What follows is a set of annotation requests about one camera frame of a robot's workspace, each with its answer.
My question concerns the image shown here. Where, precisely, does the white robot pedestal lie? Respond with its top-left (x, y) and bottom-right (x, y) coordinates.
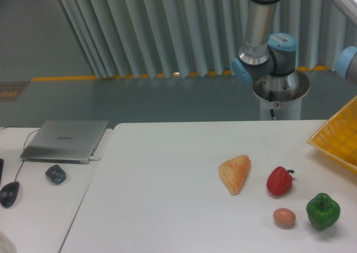
top-left (253, 71), bottom-right (310, 120)

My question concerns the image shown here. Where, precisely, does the black power adapter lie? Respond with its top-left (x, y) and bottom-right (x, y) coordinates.
top-left (45, 164), bottom-right (66, 185)

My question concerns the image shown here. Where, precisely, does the black keyboard edge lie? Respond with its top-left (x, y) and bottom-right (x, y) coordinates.
top-left (0, 158), bottom-right (4, 184)

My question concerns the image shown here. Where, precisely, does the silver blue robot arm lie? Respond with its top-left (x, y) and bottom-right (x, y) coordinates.
top-left (231, 0), bottom-right (356, 85)

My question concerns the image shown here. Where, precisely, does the silver laptop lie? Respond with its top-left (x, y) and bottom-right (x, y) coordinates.
top-left (21, 120), bottom-right (108, 164)

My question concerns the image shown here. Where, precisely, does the orange triangular bread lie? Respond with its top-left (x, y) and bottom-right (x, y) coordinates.
top-left (218, 155), bottom-right (251, 196)

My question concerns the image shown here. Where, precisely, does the red bell pepper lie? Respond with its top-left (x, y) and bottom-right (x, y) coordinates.
top-left (266, 166), bottom-right (295, 196)

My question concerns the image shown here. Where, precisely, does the yellow plastic basket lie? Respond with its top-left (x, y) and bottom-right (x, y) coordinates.
top-left (307, 98), bottom-right (356, 174)

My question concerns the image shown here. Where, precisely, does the black computer mouse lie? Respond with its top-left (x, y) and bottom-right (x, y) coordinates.
top-left (0, 181), bottom-right (20, 208)

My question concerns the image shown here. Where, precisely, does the black mouse cable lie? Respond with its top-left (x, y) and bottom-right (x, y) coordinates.
top-left (0, 126), bottom-right (41, 184)

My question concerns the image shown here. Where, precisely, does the brown egg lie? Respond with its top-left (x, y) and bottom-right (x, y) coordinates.
top-left (273, 208), bottom-right (296, 228)

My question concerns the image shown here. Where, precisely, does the green bell pepper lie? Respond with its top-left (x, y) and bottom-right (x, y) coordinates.
top-left (306, 193), bottom-right (341, 231)

